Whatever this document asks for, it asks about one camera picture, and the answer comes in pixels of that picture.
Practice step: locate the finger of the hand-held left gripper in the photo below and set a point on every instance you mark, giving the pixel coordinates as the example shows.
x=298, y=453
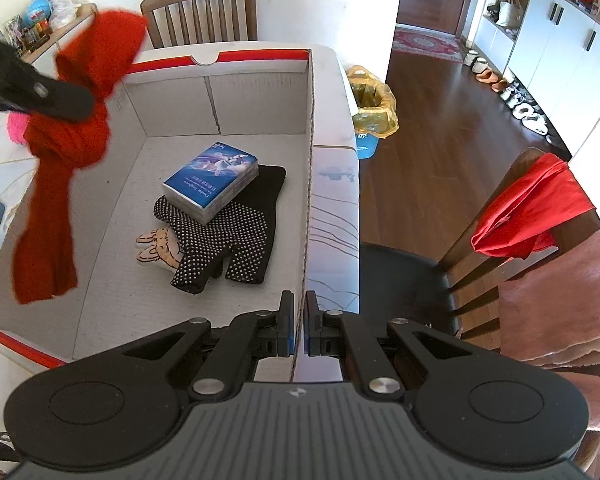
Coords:
x=55, y=99

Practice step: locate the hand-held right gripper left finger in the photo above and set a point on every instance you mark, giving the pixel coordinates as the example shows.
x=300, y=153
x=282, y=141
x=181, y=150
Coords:
x=291, y=332

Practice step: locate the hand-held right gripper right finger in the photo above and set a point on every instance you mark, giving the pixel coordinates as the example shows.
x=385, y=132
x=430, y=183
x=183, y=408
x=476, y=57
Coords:
x=308, y=332

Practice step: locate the red knitted scarf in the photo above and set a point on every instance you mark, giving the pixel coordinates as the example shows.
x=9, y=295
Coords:
x=75, y=140

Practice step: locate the black dotted glove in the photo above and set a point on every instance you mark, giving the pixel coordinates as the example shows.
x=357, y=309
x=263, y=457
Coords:
x=230, y=240

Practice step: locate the tan cartoon toy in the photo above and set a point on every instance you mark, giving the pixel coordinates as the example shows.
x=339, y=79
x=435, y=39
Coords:
x=160, y=250

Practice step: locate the red and white cardboard box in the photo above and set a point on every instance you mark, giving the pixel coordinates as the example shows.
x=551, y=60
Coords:
x=130, y=310

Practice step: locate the blue tissue pack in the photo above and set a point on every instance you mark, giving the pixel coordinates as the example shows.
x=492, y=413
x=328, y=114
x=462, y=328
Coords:
x=205, y=175

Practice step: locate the pink plush ball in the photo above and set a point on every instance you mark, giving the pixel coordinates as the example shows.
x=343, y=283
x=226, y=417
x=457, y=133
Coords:
x=16, y=127

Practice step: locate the cluster of small toys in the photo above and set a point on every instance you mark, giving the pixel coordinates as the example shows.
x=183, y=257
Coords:
x=25, y=35

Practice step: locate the white sideboard with wooden top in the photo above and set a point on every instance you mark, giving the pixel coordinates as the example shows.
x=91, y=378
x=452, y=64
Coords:
x=78, y=17

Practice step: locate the clear plastic bag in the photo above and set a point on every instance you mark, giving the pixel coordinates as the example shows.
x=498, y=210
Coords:
x=64, y=14

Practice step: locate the blue globe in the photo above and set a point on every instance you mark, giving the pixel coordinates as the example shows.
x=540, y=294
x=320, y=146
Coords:
x=39, y=10

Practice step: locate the dark wooden chair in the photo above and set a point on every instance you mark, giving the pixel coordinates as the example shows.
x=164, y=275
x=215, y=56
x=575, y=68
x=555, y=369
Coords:
x=405, y=270

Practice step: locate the yellow trash bag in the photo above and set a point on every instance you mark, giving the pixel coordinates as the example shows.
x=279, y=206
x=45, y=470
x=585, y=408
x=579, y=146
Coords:
x=372, y=100

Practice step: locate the red cloth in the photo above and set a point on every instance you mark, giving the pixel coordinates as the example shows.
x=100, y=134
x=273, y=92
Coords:
x=530, y=210

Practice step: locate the red patterned rug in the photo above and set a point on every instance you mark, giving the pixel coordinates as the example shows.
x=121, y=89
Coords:
x=427, y=44

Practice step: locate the row of shoes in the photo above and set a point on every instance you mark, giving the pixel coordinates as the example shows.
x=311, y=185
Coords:
x=517, y=100

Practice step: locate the white tote bag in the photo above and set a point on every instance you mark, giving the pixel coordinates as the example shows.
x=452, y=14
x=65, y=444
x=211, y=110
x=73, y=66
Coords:
x=509, y=14

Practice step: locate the white wall cabinet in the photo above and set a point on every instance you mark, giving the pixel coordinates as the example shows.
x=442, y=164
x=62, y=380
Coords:
x=545, y=50

